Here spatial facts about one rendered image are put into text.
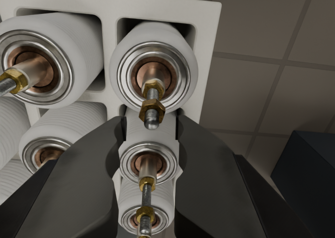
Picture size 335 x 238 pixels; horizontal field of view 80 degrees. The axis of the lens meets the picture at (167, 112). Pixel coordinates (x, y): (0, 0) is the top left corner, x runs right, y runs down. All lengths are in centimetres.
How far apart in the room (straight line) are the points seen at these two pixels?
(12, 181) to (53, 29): 26
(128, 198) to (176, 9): 27
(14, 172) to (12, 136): 9
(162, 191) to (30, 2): 31
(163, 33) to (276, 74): 39
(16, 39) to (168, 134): 18
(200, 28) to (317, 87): 41
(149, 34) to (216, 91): 33
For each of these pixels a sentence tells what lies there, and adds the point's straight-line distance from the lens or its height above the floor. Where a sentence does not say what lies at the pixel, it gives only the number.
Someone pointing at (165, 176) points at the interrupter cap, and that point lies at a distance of 29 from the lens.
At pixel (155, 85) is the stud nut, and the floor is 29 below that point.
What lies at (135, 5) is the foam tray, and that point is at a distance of 27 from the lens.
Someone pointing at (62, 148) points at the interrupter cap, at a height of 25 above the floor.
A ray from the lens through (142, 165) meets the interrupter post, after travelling 26.
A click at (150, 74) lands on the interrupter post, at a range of 19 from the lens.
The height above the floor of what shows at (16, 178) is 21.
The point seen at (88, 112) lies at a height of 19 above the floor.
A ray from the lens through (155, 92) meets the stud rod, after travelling 17.
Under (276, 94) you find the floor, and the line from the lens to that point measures 57.
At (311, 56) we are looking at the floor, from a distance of 58.
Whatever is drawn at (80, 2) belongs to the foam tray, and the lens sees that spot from 29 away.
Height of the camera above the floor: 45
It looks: 61 degrees down
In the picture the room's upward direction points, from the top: 175 degrees clockwise
